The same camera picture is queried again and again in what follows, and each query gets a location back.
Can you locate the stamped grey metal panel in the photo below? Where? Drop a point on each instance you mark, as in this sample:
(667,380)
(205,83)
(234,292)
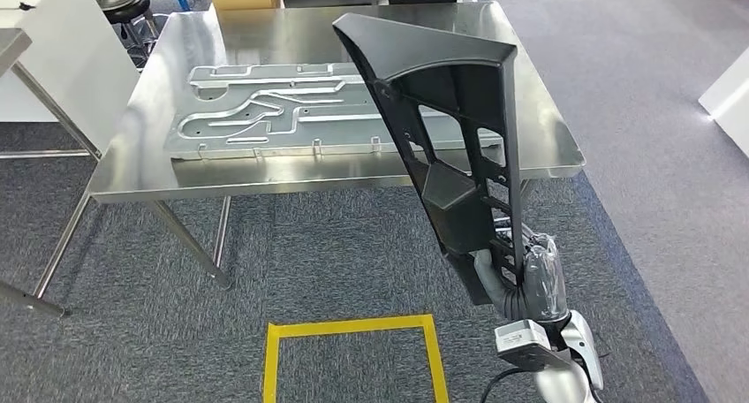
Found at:
(327,131)

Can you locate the white cabinet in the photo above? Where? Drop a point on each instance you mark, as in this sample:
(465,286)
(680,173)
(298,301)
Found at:
(728,102)

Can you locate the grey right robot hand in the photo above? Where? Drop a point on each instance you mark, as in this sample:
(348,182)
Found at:
(541,283)

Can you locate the stainless steel table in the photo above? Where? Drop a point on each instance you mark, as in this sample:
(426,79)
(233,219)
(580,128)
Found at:
(12,46)
(351,31)

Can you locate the white board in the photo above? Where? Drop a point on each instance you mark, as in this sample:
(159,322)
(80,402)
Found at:
(76,55)

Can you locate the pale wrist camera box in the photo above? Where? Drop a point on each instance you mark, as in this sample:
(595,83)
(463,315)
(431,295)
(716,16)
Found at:
(524,345)

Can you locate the black round stool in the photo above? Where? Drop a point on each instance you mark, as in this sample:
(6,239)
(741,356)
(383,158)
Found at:
(120,2)

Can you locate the black plastic panel part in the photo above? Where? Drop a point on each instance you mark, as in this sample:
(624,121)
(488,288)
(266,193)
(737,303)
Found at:
(450,213)

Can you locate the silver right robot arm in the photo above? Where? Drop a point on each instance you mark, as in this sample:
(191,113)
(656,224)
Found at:
(562,377)

